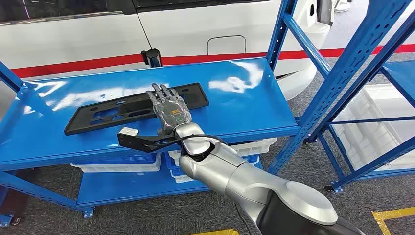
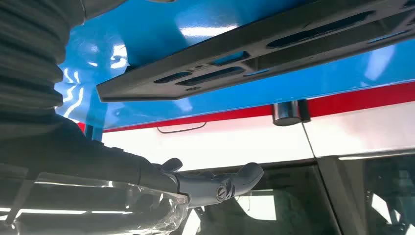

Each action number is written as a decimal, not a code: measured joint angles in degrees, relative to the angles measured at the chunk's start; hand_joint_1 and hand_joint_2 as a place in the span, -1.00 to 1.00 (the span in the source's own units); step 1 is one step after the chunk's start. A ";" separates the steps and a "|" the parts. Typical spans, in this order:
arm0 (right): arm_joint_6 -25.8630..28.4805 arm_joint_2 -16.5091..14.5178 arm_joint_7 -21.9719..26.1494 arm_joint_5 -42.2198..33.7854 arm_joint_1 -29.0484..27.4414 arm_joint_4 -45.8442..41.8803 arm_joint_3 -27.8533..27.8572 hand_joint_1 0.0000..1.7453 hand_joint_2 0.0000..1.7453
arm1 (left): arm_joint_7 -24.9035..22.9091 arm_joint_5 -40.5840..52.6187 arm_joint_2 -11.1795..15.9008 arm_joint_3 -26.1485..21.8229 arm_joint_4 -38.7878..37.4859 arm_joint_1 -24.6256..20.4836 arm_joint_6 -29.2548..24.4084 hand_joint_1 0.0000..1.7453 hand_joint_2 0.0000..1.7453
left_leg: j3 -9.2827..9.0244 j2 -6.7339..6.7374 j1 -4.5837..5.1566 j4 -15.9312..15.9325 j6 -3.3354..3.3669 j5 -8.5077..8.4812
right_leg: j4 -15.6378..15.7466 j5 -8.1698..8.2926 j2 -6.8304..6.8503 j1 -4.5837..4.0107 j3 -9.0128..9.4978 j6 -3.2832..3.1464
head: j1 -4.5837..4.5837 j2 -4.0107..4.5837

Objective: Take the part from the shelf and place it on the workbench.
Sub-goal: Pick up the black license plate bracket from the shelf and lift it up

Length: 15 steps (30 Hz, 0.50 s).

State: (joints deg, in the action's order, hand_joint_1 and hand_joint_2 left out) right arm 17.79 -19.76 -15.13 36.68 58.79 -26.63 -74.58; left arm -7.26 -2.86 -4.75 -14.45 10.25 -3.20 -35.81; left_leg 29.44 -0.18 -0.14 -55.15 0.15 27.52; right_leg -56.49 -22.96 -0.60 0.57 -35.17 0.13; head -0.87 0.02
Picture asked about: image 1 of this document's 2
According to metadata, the white stand base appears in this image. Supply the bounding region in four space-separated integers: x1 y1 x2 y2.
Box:
334 0 353 13

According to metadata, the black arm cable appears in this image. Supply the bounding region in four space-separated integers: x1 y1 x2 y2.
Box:
155 134 228 153

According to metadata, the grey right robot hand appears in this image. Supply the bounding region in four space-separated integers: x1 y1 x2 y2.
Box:
146 83 192 136

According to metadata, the black stanchion post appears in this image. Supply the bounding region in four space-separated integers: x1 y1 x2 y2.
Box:
141 48 163 68

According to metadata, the white moulded foam tray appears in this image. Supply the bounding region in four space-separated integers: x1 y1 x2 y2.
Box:
332 83 415 172

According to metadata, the black plastic plate part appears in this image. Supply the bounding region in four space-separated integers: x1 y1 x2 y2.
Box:
64 82 210 136

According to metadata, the red barrier belt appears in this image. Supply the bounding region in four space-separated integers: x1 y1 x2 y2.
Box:
9 53 145 79
161 44 415 66

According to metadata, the white car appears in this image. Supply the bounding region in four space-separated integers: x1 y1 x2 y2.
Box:
0 0 335 101

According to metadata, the blue metal shelf rack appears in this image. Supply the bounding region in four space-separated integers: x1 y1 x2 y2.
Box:
0 0 413 228
304 13 415 193

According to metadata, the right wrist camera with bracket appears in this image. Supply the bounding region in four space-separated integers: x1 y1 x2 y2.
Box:
117 127 185 154

